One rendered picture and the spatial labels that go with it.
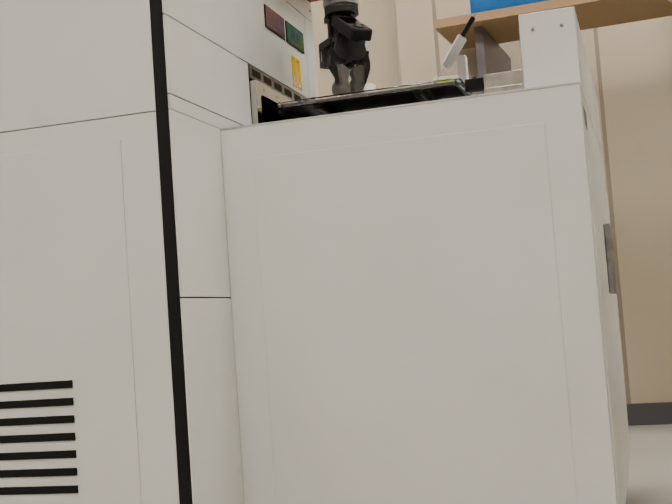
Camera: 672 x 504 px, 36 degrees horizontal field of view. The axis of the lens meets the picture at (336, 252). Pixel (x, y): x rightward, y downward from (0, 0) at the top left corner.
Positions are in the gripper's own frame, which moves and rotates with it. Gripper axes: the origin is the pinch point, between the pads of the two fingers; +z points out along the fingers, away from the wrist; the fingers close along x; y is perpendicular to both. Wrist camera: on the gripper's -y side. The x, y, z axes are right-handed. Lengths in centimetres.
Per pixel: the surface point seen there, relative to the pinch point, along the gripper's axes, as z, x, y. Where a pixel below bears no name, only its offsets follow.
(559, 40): 1, -15, -50
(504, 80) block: 2.1, -17.8, -28.9
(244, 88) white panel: -0.7, 25.4, -5.6
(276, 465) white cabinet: 69, 30, -20
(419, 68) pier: -50, -105, 153
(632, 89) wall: -35, -176, 116
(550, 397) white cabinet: 59, -6, -51
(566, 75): 7, -15, -51
